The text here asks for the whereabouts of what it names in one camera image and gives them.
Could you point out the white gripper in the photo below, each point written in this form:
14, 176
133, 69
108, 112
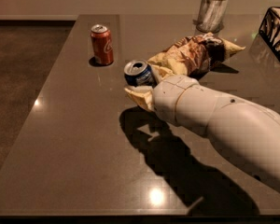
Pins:
165, 97

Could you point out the blue pepsi can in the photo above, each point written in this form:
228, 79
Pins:
139, 73

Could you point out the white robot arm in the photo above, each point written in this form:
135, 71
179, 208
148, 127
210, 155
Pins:
244, 133

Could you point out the orange soda can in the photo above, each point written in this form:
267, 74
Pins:
102, 44

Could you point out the yellow brown chip bag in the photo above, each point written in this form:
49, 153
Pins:
194, 55

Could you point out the metal mesh cup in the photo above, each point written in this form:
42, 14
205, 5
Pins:
211, 14

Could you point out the black wire napkin holder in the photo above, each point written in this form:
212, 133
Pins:
269, 30

